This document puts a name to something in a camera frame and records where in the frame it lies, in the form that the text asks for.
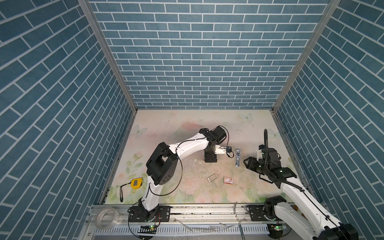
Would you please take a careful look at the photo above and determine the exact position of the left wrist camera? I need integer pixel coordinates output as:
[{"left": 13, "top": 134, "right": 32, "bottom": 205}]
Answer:
[{"left": 215, "top": 145, "right": 233, "bottom": 155}]

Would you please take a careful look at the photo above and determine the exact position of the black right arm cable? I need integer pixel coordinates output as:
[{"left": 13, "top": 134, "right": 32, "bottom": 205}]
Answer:
[{"left": 259, "top": 128, "right": 304, "bottom": 191}]

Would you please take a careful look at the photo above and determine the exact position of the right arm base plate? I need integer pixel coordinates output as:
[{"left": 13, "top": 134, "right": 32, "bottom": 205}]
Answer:
[{"left": 245, "top": 205, "right": 267, "bottom": 222}]

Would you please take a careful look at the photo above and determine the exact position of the green circuit board right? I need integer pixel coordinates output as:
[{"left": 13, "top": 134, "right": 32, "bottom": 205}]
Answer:
[{"left": 267, "top": 224, "right": 285, "bottom": 240}]

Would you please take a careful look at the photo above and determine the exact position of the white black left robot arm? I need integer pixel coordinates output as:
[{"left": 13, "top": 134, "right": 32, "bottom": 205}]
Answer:
[{"left": 139, "top": 126, "right": 230, "bottom": 213}]

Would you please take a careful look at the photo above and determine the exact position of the yellow tape measure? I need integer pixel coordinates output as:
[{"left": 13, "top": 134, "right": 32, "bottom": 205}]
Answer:
[{"left": 130, "top": 178, "right": 143, "bottom": 190}]

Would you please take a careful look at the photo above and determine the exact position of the clear tape roll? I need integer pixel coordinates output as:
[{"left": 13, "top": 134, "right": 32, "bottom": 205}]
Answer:
[{"left": 95, "top": 207, "right": 120, "bottom": 230}]

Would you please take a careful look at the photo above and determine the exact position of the aluminium front rail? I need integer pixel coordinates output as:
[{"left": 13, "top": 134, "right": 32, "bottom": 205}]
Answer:
[{"left": 86, "top": 203, "right": 283, "bottom": 225}]

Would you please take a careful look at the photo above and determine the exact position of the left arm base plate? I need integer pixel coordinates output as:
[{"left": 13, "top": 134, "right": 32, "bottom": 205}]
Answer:
[{"left": 129, "top": 205, "right": 172, "bottom": 223}]

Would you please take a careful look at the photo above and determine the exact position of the green circuit board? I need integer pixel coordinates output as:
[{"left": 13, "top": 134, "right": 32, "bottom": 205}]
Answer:
[
  {"left": 267, "top": 224, "right": 285, "bottom": 240},
  {"left": 138, "top": 226, "right": 157, "bottom": 235}
]

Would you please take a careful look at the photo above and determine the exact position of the red white staple box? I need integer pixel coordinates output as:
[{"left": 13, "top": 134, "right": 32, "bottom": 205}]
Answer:
[{"left": 223, "top": 177, "right": 234, "bottom": 185}]

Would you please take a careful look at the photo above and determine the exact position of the green circuit board left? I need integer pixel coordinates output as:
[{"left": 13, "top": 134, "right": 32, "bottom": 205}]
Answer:
[{"left": 138, "top": 226, "right": 157, "bottom": 235}]

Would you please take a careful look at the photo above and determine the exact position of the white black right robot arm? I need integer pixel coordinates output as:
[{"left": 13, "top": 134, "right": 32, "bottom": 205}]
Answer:
[{"left": 244, "top": 145, "right": 359, "bottom": 240}]

